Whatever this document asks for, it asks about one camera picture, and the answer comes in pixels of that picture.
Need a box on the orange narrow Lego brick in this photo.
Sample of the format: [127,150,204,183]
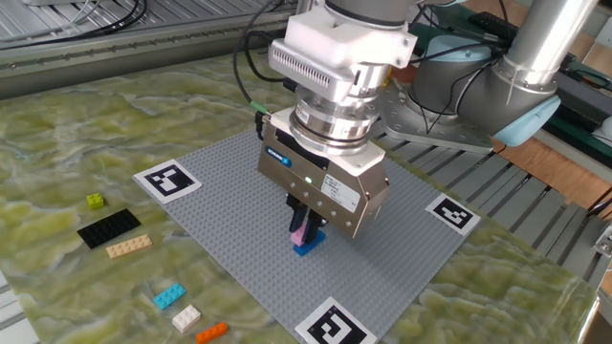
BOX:
[195,321,230,344]

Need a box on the grey aluminium table rail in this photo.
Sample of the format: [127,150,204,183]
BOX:
[0,9,297,99]

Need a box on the silver corner bracket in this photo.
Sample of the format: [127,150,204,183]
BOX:
[594,226,612,260]

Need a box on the blue long Lego brick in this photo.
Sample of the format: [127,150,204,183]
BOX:
[293,229,327,258]

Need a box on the white Lego brick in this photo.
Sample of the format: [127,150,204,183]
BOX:
[171,304,202,334]

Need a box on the green workbench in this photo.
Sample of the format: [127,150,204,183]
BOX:
[405,0,612,159]

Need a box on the cyan Lego brick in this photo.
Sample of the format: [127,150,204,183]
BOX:
[152,282,187,311]

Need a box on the white cable tie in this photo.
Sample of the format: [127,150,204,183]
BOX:
[504,59,527,106]

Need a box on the black Lego plate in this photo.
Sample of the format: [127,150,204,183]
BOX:
[76,207,142,250]

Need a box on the grey cable green connector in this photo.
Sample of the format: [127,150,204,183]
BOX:
[232,0,288,117]

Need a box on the black cable bundle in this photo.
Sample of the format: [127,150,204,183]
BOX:
[0,0,147,49]

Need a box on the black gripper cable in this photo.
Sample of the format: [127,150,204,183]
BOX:
[243,31,300,95]

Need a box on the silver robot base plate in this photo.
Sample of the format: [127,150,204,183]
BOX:
[375,78,496,154]

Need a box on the tan Lego plate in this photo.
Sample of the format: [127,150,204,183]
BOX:
[105,233,154,260]

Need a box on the light pink Lego brick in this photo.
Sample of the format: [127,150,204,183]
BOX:
[290,224,312,248]

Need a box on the silver Schunk gripper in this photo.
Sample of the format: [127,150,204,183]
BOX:
[256,107,391,245]

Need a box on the grey Lego baseplate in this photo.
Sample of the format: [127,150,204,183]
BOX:
[132,118,481,344]

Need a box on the black white fiducial marker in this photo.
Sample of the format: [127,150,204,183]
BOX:
[425,192,481,237]
[132,159,203,205]

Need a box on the spiral pattern fiducial marker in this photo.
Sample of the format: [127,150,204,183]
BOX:
[294,296,379,344]

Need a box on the black keyboard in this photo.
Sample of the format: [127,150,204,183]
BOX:
[468,11,520,43]

